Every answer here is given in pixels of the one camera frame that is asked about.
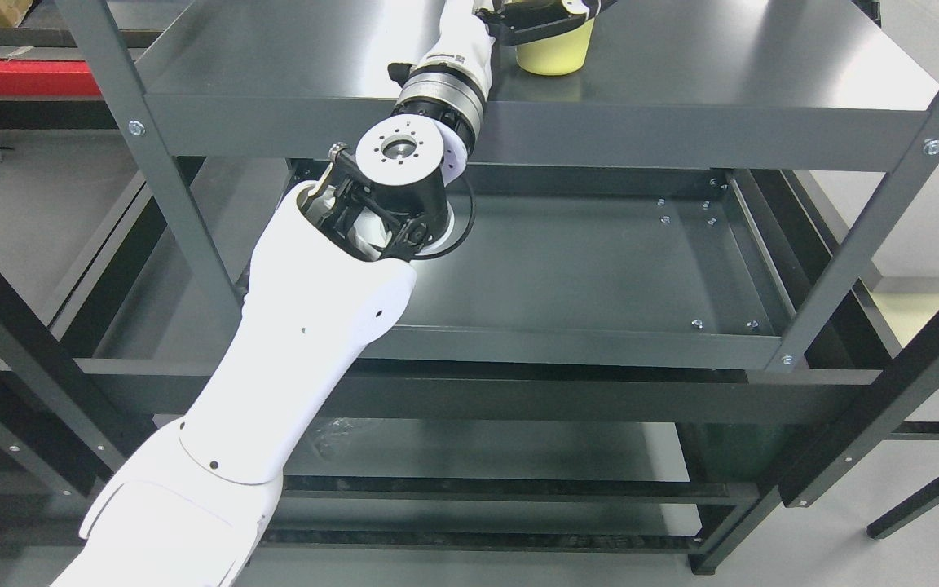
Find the red metal beam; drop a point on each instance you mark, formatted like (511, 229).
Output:
(47, 79)

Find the grey metal shelving unit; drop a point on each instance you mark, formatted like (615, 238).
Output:
(674, 233)

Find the black metal shelving rack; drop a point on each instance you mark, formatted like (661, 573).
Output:
(97, 314)

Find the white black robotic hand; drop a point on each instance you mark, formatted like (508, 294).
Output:
(469, 30)

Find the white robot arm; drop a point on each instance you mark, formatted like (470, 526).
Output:
(330, 274)

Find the yellow plastic cup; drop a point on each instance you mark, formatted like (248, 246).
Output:
(556, 56)

